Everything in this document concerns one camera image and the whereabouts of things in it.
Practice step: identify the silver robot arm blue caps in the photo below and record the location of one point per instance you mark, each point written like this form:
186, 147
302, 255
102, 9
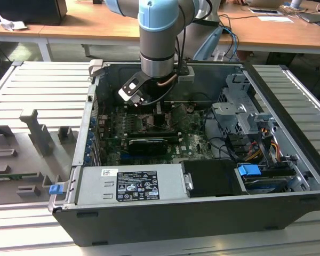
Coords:
156, 53

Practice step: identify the CPU socket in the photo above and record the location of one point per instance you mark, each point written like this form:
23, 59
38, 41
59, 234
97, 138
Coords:
144, 124

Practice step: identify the black RAM slot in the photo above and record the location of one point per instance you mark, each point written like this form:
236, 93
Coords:
173, 138
149, 135
149, 130

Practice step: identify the black graphics card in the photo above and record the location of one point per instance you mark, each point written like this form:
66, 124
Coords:
148, 146

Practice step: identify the green motherboard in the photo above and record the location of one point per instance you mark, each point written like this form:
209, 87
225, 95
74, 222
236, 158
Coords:
194, 145

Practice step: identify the pale blue teach pendant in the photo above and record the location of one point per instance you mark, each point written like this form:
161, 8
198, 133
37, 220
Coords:
208, 45

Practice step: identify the grey metal drive cage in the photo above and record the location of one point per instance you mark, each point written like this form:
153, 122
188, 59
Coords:
229, 109

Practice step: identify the wooden desk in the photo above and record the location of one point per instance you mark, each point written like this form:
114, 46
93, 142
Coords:
34, 29
282, 34
96, 21

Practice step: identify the black plastic shroud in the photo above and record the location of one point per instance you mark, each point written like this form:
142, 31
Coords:
210, 178

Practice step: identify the grey power supply unit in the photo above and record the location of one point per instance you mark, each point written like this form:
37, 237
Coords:
96, 184

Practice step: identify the hard disk in blue carrier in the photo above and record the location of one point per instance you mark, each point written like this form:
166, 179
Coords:
249, 169

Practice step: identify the white paper sheet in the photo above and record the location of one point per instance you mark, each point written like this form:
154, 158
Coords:
274, 19

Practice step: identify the black and grey PC case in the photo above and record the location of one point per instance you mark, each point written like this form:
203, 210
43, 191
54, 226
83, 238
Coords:
149, 226

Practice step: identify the blue plastic latch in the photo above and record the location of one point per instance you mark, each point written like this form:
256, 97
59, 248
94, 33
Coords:
56, 189

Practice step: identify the grey parts rack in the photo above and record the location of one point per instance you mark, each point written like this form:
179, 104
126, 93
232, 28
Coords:
24, 149

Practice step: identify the black computer monitor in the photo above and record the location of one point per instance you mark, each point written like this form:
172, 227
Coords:
29, 10

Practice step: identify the crumpled white paper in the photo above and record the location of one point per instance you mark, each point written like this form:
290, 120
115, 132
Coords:
12, 24

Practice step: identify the green RAM stick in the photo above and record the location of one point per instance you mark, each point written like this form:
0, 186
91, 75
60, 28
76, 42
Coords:
16, 176

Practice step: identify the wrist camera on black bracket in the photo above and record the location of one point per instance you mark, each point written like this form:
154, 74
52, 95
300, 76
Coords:
138, 80

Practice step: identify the grey camera box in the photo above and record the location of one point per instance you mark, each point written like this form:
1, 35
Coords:
186, 74

